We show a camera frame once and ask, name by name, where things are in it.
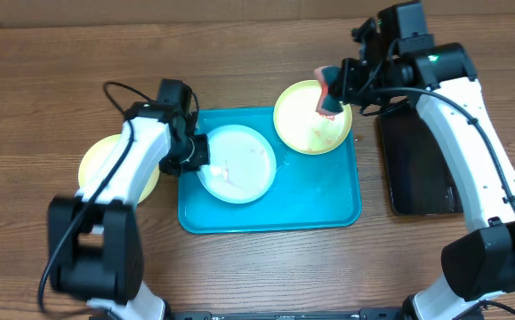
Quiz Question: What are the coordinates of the orange and dark sponge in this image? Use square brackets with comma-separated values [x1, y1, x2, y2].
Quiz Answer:
[314, 66, 343, 116]

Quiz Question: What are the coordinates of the green plate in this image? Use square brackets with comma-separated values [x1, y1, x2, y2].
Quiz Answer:
[273, 80, 352, 155]
[78, 134, 160, 203]

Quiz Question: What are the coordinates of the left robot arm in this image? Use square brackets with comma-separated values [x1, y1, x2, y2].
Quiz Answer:
[36, 79, 209, 319]

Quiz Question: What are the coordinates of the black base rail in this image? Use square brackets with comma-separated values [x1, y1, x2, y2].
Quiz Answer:
[165, 307, 413, 320]

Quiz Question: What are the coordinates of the light blue plate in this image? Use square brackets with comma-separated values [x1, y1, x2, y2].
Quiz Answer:
[197, 124, 277, 204]

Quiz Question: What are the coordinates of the black rectangular tray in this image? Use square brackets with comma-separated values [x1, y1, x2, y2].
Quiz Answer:
[378, 107, 463, 216]

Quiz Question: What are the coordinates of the teal plastic tray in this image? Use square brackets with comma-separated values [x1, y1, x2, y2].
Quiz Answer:
[177, 107, 362, 234]

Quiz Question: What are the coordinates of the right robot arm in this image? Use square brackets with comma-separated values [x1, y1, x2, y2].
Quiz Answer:
[315, 1, 515, 320]

